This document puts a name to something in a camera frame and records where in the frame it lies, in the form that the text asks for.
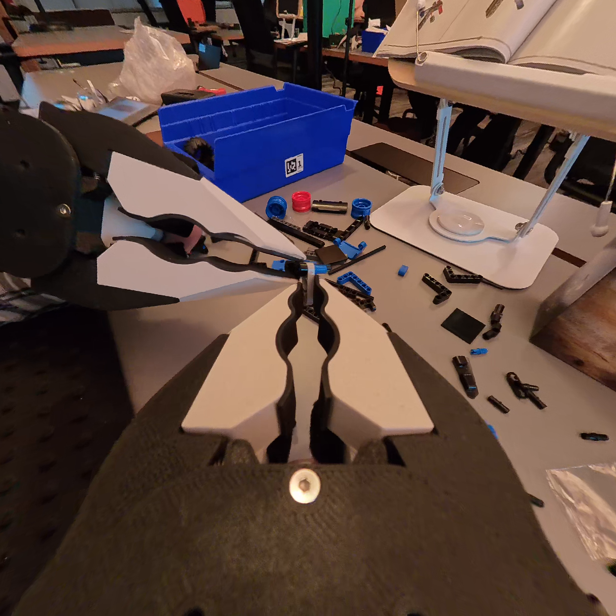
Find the flat clear plastic bag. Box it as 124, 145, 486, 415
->
546, 462, 616, 561

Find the white book stand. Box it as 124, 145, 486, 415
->
370, 48, 616, 290

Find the heap of crossed black beams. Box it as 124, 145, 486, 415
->
332, 280, 377, 312

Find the black angled connector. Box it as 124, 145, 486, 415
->
482, 303, 506, 340

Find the black forked pin connector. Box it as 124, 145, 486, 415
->
506, 372, 548, 410

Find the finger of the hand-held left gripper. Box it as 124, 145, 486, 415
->
102, 152, 306, 263
96, 235, 301, 304

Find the black rubber tire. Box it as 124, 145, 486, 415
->
184, 137, 216, 170

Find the blue angled beam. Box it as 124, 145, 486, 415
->
336, 271, 372, 295

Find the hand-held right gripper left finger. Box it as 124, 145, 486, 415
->
181, 281, 304, 464

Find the toy set box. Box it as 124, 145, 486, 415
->
529, 241, 616, 390

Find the person's left hand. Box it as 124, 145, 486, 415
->
180, 224, 209, 256

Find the crumpled clear plastic bag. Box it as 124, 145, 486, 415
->
107, 17, 198, 104

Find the black thin axle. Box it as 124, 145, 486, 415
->
328, 245, 388, 275

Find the instruction booklet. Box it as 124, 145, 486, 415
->
375, 0, 616, 75

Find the black steel pillar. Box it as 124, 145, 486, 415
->
304, 0, 324, 90

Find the grey desk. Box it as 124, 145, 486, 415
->
21, 63, 616, 616

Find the black flat case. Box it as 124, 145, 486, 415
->
160, 87, 227, 106

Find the person's left forearm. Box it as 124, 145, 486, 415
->
0, 274, 63, 318

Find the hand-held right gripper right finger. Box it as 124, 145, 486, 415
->
310, 278, 436, 465

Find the cluster of black straight beams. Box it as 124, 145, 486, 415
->
267, 215, 371, 248

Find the light grey angled beam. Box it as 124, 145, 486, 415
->
302, 262, 328, 309

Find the black angled beam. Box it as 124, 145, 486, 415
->
422, 272, 452, 305
442, 265, 484, 286

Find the black desk cable hatch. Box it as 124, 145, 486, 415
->
347, 142, 480, 196

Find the brown wooden table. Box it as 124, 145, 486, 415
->
11, 25, 192, 66

